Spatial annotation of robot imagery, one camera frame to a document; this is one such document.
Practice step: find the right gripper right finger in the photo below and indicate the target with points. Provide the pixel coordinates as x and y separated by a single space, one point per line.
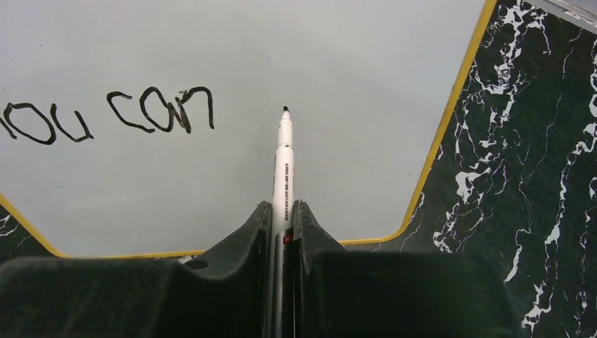
342 293

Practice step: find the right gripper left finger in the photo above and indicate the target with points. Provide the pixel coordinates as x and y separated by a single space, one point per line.
220 293

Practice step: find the white marker pen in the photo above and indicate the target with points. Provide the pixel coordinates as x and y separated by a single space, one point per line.
279 315

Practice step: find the yellow framed whiteboard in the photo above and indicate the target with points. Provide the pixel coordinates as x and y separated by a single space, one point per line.
140 127

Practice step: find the aluminium frame rail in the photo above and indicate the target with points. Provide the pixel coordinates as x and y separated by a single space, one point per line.
582 9

